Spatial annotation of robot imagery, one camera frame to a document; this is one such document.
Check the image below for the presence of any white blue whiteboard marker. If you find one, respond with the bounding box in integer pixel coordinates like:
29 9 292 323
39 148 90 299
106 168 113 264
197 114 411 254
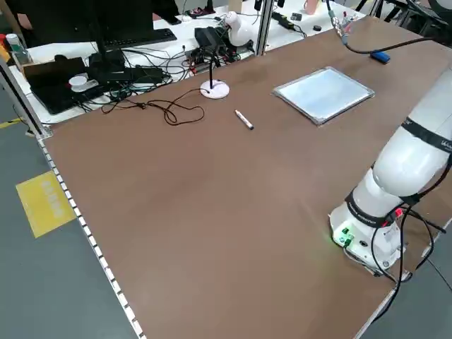
234 109 255 131

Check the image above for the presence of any blue whiteboard eraser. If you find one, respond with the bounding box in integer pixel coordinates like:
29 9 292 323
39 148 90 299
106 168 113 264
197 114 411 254
369 51 391 65

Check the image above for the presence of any silver framed whiteboard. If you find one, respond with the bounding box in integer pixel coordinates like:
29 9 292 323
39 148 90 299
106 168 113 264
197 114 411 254
271 66 375 126

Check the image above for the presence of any white desk lamp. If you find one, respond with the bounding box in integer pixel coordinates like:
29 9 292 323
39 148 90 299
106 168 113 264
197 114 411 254
200 11 264 100

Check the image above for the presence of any circuit board with red light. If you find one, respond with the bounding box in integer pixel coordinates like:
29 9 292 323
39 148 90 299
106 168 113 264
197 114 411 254
189 49 241 73

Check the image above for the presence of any long dark power supply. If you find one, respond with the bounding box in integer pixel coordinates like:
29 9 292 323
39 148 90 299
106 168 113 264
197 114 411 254
195 26 227 52

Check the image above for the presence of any black keyboard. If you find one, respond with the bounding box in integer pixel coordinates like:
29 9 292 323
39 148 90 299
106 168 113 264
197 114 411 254
95 28 177 49

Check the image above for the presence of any black desk power strip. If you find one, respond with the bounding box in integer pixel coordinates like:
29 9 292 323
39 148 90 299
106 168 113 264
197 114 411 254
271 12 307 36

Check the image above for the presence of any white round puck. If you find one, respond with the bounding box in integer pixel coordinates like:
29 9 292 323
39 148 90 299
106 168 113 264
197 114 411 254
69 73 98 93

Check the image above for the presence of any yellow floor sign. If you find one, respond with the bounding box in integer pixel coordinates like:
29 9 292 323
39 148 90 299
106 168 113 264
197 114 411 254
16 171 77 239

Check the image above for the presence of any clear plastic pen cup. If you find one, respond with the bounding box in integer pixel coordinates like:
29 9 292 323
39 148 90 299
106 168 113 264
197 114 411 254
333 13 357 36

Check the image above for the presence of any black laptop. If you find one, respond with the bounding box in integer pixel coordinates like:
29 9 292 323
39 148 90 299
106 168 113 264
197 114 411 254
23 57 107 116

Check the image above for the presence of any black computer monitor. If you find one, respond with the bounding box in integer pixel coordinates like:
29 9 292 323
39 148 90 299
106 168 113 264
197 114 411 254
24 0 155 71

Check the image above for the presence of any black lamp cable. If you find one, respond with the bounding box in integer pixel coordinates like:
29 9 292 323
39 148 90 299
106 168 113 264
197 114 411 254
101 88 213 125

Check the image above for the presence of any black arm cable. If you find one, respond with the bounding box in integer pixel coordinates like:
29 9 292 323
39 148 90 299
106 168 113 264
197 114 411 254
324 0 439 54
390 169 448 283

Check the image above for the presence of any aluminium corner frame post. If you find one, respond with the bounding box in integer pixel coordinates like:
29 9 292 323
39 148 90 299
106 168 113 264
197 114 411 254
0 52 54 139

